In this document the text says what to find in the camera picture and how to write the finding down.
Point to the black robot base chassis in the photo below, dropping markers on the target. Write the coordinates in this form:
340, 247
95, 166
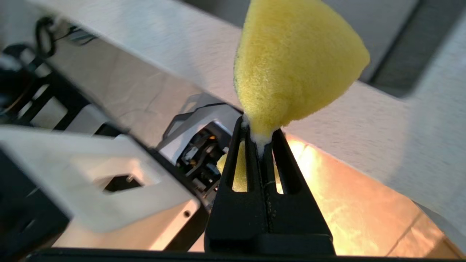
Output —
22, 218

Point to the yellow fish-shaped sponge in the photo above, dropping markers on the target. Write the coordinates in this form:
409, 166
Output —
298, 65

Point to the black metal frame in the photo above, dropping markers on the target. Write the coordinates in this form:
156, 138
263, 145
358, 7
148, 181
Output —
62, 98

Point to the white plastic bracket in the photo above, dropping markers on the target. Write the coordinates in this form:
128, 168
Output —
54, 163

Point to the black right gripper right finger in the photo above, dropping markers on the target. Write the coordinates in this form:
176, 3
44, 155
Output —
298, 218

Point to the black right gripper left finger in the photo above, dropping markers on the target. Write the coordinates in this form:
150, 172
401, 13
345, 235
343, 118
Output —
236, 214

